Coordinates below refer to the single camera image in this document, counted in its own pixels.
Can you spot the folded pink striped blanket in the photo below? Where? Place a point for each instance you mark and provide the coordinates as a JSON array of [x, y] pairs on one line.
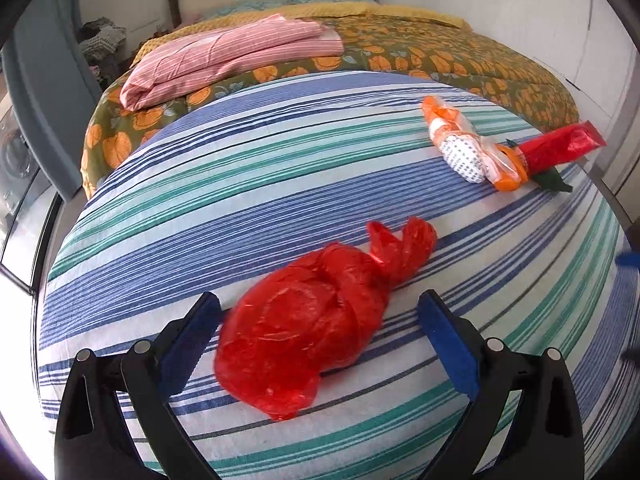
[[193, 62]]

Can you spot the pile of clothes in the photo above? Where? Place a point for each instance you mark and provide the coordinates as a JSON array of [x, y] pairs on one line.
[[100, 38]]

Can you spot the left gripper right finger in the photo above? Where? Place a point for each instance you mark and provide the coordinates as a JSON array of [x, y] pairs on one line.
[[545, 439]]

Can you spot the red foil snack wrapper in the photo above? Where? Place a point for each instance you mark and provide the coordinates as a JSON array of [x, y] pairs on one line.
[[560, 146]]

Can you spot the grey blue curtain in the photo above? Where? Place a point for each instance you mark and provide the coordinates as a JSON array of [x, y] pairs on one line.
[[52, 89]]

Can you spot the red plastic bag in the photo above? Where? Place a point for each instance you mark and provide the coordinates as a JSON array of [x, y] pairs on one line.
[[316, 314]]

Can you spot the yellow textured blanket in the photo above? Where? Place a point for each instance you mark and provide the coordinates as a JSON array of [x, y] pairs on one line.
[[306, 11]]

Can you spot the striped blue green cloth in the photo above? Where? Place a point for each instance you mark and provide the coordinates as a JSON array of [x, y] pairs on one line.
[[250, 182]]

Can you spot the blue floral pillow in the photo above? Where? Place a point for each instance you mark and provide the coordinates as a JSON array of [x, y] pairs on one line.
[[258, 5]]

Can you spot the washing machine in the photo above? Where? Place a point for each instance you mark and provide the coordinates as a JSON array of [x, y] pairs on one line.
[[18, 167]]

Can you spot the orange floral green bedspread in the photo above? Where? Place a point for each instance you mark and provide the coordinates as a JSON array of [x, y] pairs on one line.
[[408, 46]]

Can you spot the orange white snack wrapper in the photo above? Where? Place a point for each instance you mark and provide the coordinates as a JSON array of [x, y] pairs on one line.
[[471, 156]]

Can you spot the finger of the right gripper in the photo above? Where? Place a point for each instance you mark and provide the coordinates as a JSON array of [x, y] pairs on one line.
[[628, 260]]

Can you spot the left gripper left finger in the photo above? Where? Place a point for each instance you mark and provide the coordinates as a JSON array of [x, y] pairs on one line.
[[92, 440]]

